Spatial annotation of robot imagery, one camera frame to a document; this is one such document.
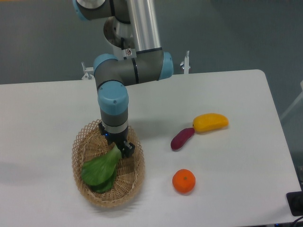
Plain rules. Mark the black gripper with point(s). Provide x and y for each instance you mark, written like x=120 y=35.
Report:
x=120 y=139

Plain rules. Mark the green bok choy vegetable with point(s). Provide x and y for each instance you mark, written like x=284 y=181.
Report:
x=100 y=172

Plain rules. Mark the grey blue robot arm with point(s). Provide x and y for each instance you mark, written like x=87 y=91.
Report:
x=134 y=28

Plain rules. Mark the woven wicker basket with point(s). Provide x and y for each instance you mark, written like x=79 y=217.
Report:
x=89 y=144

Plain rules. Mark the purple sweet potato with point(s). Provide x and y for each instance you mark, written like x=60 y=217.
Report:
x=181 y=138

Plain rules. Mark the orange tangerine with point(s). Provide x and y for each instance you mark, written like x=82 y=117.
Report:
x=183 y=181

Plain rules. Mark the yellow mango fruit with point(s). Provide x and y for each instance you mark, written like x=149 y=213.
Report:
x=209 y=122

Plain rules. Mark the black device at edge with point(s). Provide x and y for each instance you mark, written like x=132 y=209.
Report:
x=295 y=202

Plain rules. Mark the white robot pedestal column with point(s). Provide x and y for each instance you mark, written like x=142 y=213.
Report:
x=122 y=53

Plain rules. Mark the white frame at right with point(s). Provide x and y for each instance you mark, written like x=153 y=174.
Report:
x=293 y=107

